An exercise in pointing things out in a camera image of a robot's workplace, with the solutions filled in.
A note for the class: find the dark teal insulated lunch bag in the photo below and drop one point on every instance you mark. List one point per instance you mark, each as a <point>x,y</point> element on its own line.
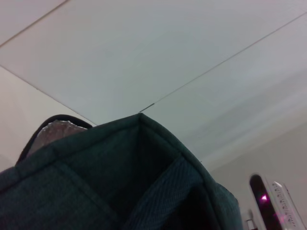
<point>108,179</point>

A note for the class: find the white device with pink light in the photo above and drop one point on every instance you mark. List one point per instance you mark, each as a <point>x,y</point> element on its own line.
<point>266,206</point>

